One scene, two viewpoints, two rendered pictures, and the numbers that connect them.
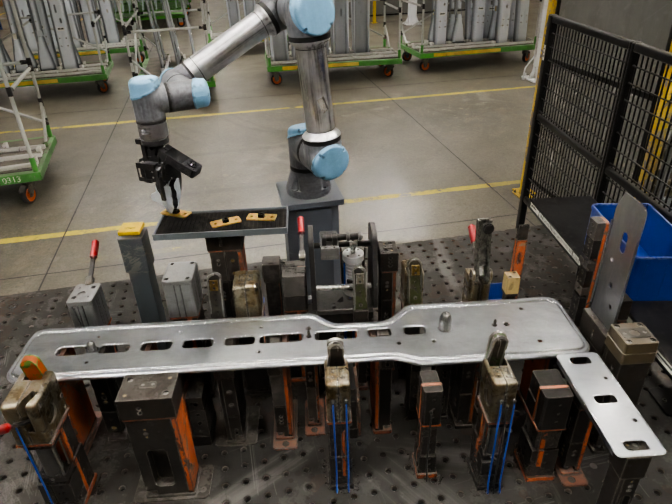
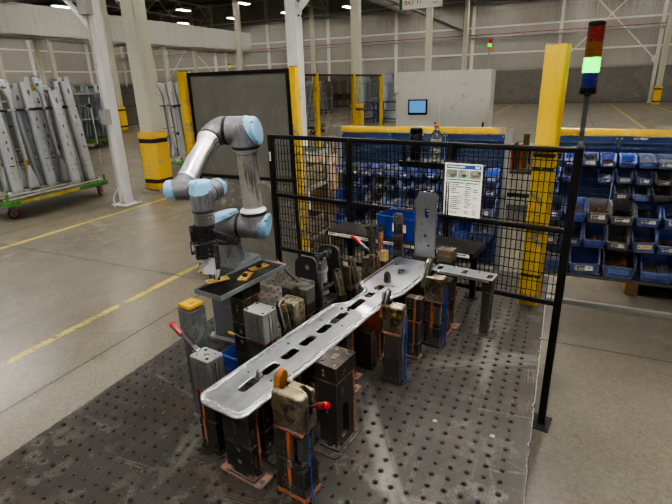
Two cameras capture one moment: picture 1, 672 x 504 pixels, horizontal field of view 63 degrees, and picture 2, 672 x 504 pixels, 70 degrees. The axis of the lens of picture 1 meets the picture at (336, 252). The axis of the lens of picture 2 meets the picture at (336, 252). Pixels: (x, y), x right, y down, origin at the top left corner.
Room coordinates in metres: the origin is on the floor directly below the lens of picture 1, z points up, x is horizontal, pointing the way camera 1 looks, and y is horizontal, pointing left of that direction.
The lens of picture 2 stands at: (0.08, 1.49, 1.86)
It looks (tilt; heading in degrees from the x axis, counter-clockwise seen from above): 20 degrees down; 306
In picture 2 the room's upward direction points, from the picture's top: 2 degrees counter-clockwise
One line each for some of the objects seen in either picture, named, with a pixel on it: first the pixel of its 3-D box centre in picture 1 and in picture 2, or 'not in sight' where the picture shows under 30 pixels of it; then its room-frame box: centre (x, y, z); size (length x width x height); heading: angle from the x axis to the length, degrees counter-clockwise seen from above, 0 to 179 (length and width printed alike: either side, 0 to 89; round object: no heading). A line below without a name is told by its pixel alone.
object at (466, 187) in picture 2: not in sight; (462, 190); (1.00, -0.95, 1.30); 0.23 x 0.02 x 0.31; 2
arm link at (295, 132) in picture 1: (306, 144); (227, 224); (1.71, 0.08, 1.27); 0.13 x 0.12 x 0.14; 26
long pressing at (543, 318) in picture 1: (300, 340); (347, 313); (1.05, 0.09, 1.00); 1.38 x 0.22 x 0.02; 92
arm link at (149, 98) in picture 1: (148, 99); (201, 195); (1.39, 0.46, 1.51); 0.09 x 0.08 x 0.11; 116
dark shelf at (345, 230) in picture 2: (624, 267); (401, 238); (1.30, -0.82, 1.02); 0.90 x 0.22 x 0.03; 2
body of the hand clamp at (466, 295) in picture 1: (471, 323); (369, 289); (1.24, -0.38, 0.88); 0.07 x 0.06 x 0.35; 2
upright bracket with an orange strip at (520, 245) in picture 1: (510, 302); (380, 269); (1.24, -0.49, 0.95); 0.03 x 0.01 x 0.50; 92
